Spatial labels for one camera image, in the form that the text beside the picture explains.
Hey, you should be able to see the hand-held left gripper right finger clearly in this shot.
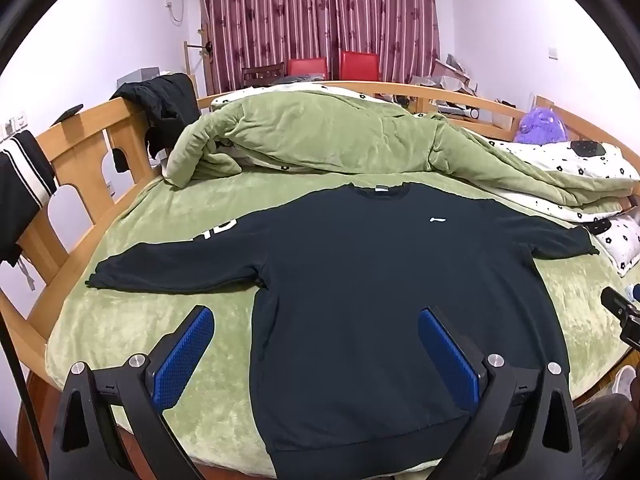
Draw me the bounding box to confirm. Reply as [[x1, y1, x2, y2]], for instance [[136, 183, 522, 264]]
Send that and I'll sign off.
[[417, 306, 583, 480]]

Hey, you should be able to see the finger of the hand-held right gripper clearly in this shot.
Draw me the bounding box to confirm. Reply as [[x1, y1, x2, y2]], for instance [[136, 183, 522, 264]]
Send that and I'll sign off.
[[600, 286, 633, 317]]

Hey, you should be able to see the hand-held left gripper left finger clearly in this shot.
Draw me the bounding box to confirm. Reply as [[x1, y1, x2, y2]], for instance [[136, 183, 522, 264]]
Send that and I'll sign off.
[[47, 305, 216, 480]]

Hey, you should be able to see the black long-sleeve sweatshirt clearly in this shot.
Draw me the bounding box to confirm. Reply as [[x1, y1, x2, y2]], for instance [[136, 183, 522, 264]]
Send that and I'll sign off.
[[85, 182, 601, 478]]

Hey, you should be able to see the green plush bed sheet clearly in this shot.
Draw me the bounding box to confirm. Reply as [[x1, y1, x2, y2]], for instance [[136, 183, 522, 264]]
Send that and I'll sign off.
[[45, 167, 640, 480]]

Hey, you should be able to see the white shoe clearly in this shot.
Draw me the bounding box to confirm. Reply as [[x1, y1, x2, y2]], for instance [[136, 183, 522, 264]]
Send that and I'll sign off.
[[612, 365, 638, 396]]

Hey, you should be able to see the white flower print pillow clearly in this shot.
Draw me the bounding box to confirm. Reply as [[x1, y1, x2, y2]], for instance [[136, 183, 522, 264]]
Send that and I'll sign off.
[[585, 210, 640, 278]]

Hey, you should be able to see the person's trouser leg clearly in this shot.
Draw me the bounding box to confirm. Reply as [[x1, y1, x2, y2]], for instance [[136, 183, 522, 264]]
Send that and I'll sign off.
[[572, 395, 640, 480]]

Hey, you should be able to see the purple plush toy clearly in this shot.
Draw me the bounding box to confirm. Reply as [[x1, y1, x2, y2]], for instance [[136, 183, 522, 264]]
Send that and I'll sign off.
[[514, 106, 568, 145]]

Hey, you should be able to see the black white striped garment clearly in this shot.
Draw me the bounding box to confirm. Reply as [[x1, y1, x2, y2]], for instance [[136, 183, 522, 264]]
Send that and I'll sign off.
[[0, 130, 58, 268]]

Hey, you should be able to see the black jacket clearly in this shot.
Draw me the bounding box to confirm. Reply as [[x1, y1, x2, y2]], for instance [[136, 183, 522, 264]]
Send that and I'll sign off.
[[109, 73, 200, 173]]

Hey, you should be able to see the green quilt with flower lining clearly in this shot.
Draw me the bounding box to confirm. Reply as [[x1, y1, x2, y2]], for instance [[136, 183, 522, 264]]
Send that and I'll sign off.
[[162, 82, 640, 223]]

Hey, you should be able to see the pile of cardboard boxes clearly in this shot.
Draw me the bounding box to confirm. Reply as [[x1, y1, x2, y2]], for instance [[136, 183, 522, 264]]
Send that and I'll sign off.
[[410, 54, 473, 96]]

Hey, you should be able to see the dark wooden chair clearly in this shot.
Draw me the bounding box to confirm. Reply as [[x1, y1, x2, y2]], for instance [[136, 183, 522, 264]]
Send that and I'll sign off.
[[242, 64, 284, 88]]

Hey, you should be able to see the wooden coat rack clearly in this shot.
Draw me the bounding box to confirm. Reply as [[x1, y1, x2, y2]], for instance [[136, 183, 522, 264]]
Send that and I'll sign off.
[[182, 25, 213, 98]]

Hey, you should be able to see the red chair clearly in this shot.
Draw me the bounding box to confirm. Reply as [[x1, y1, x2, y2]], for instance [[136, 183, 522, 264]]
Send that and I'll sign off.
[[286, 58, 328, 81], [338, 50, 379, 82]]

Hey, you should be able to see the dark red patterned curtain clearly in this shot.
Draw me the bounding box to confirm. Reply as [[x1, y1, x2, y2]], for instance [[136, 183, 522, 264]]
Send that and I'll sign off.
[[199, 0, 441, 96]]

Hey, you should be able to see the wooden bed frame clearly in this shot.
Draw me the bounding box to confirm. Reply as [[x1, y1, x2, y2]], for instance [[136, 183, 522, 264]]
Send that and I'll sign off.
[[0, 80, 640, 411]]

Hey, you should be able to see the white wall socket panel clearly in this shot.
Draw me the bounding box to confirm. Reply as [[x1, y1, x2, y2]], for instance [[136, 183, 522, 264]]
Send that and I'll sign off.
[[0, 112, 26, 141]]

